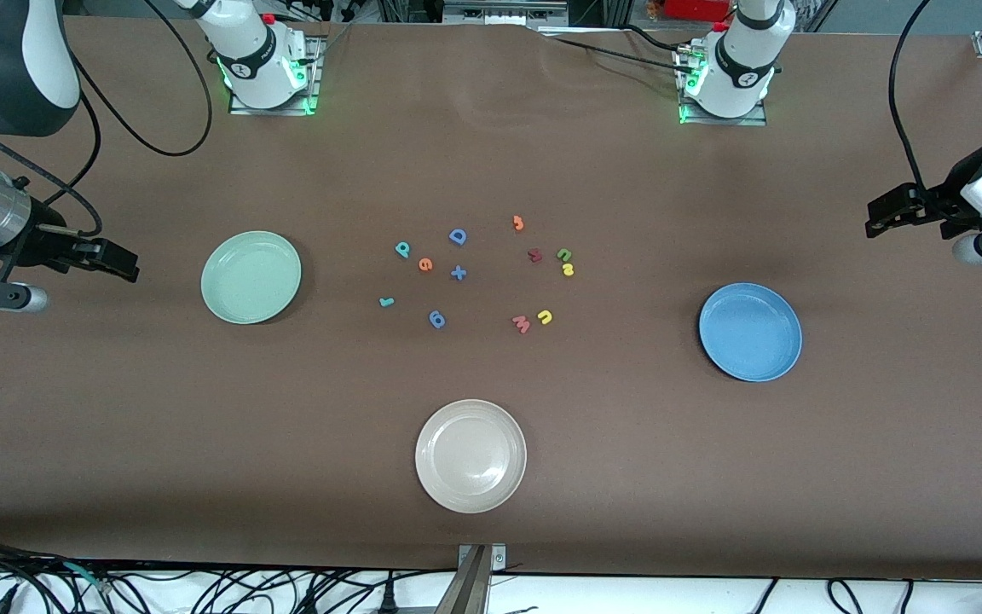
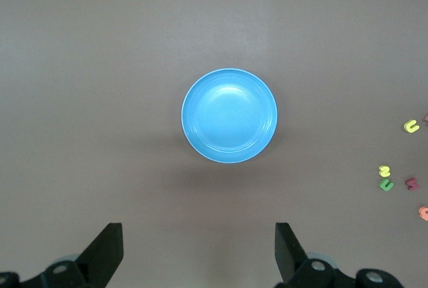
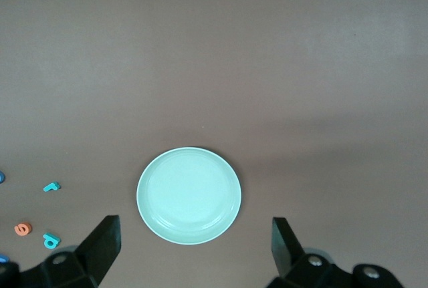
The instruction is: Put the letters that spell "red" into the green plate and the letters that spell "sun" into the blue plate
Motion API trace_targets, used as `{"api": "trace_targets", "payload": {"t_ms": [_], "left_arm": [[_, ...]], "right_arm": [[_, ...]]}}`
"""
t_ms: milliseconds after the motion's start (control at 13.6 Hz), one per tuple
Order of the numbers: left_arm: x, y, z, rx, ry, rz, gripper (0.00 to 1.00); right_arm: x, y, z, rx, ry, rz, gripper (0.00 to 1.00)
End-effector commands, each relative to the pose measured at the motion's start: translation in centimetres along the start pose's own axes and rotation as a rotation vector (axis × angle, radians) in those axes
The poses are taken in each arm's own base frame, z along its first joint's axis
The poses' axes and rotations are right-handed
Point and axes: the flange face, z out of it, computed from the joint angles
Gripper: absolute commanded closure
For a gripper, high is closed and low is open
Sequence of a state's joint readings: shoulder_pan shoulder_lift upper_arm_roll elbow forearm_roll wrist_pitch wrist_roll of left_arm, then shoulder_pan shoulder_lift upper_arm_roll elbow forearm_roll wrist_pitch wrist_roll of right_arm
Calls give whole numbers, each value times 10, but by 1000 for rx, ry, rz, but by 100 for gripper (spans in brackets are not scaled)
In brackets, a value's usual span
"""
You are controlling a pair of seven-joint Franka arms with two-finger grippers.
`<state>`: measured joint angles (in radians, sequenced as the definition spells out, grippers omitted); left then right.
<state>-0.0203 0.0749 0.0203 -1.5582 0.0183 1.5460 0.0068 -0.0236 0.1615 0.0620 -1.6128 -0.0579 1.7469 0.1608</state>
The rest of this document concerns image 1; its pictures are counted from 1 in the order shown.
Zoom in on green plate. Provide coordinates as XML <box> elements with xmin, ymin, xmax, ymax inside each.
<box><xmin>201</xmin><ymin>230</ymin><xmax>303</xmax><ymax>326</ymax></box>

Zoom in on brown table cover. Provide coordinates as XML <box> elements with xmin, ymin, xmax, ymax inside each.
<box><xmin>0</xmin><ymin>15</ymin><xmax>982</xmax><ymax>582</ymax></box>

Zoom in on blue plate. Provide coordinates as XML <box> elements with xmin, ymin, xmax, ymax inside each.
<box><xmin>698</xmin><ymin>282</ymin><xmax>803</xmax><ymax>383</ymax></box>

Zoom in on red box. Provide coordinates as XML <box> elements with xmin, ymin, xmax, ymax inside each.
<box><xmin>661</xmin><ymin>0</ymin><xmax>735</xmax><ymax>23</ymax></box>

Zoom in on beige plate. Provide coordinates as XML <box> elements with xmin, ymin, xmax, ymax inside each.
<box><xmin>415</xmin><ymin>399</ymin><xmax>528</xmax><ymax>514</ymax></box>

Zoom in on grey metal rack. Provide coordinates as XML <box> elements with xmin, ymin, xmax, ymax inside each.
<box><xmin>442</xmin><ymin>0</ymin><xmax>570</xmax><ymax>28</ymax></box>

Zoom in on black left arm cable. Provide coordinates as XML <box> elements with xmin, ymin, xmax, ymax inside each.
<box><xmin>887</xmin><ymin>0</ymin><xmax>937</xmax><ymax>199</ymax></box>

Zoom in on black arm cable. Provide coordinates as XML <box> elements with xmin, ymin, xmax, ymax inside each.
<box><xmin>887</xmin><ymin>0</ymin><xmax>937</xmax><ymax>199</ymax></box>
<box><xmin>0</xmin><ymin>0</ymin><xmax>216</xmax><ymax>240</ymax></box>

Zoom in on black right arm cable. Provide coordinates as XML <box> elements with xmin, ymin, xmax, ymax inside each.
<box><xmin>0</xmin><ymin>0</ymin><xmax>216</xmax><ymax>240</ymax></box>

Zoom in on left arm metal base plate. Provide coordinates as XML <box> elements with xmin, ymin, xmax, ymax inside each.
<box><xmin>677</xmin><ymin>47</ymin><xmax>770</xmax><ymax>128</ymax></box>

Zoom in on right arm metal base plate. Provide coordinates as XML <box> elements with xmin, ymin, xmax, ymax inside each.
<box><xmin>228</xmin><ymin>34</ymin><xmax>326</xmax><ymax>117</ymax></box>

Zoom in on thin black cable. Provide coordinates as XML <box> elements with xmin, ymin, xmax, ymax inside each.
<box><xmin>538</xmin><ymin>32</ymin><xmax>696</xmax><ymax>78</ymax></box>
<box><xmin>621</xmin><ymin>22</ymin><xmax>690</xmax><ymax>55</ymax></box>

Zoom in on teal cable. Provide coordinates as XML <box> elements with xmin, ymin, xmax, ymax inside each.
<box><xmin>63</xmin><ymin>560</ymin><xmax>110</xmax><ymax>591</ymax></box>

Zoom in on aluminium profile post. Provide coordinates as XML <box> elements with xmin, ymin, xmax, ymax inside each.
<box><xmin>433</xmin><ymin>546</ymin><xmax>492</xmax><ymax>614</ymax></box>

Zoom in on metal corner bracket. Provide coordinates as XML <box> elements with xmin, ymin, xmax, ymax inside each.
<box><xmin>457</xmin><ymin>543</ymin><xmax>508</xmax><ymax>574</ymax></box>

